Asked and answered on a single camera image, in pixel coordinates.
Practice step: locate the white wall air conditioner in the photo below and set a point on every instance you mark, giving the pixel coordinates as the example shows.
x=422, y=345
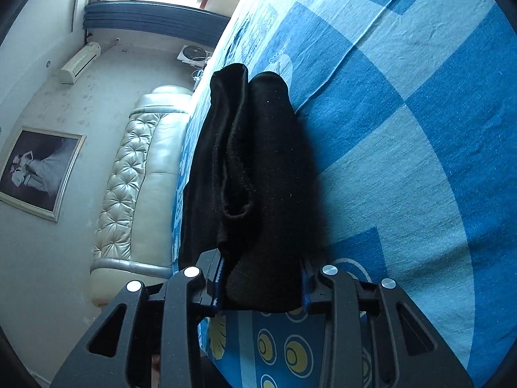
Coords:
x=80, y=62

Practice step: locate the dark blue curtain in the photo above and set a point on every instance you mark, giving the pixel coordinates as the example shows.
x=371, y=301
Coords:
x=153, y=18

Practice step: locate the black pants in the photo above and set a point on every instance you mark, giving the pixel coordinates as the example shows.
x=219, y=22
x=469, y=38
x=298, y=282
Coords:
x=250, y=186

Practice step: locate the framed wall photo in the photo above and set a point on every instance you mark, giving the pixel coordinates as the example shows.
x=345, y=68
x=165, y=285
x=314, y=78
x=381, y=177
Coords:
x=38, y=171

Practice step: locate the cream tufted leather headboard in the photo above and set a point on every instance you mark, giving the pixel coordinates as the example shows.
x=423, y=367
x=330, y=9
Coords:
x=137, y=194

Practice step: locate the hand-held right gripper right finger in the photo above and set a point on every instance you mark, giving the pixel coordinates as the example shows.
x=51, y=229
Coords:
x=305, y=287

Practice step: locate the blue patterned bed sheet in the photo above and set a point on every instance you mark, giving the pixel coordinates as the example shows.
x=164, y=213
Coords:
x=383, y=149

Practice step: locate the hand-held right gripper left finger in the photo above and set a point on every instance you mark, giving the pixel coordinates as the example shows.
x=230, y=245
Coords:
x=214, y=281

